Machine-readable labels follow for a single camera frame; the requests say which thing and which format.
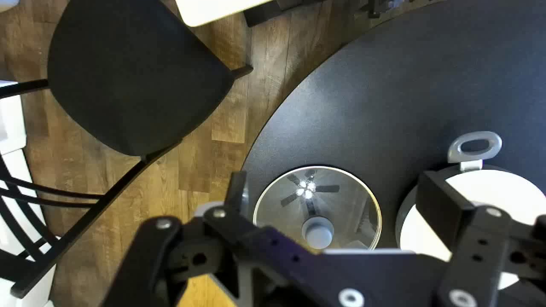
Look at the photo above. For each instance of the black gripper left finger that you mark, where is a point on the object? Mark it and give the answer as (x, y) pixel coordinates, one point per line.
(168, 252)

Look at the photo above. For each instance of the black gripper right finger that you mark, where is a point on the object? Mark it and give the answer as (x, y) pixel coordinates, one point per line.
(486, 242)

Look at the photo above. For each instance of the glass pot lid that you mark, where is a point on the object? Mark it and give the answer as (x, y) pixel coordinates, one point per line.
(322, 208)

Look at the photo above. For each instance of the grey cooking pot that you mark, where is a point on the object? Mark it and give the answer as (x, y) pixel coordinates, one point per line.
(484, 188)

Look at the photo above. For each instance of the round black table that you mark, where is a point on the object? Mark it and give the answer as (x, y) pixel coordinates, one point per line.
(388, 104)

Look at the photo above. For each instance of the black dining chair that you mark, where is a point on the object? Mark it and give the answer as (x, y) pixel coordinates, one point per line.
(134, 77)

